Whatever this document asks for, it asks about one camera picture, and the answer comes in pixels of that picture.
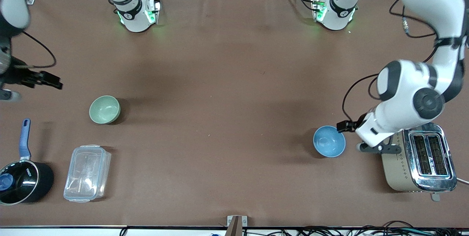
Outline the blue bowl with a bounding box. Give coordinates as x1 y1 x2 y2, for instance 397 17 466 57
313 125 346 158

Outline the green bowl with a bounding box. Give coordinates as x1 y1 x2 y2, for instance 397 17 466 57
89 95 121 125

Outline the silver two-slot toaster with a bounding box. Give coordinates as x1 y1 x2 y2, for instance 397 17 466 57
381 122 458 202

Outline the glass lid with blue knob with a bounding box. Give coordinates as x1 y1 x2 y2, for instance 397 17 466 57
0 161 39 206

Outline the clear plastic food container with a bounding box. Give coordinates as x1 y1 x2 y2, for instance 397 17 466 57
63 145 112 203

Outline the black cable tangle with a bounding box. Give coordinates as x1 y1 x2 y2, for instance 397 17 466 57
293 220 469 236

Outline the black saucepan with blue handle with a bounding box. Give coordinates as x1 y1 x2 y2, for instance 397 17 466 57
0 119 55 206

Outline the black left upper arm cable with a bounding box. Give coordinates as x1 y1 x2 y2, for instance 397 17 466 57
389 0 440 40

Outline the metal table edge bracket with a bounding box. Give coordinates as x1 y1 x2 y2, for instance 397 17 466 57
226 215 248 236

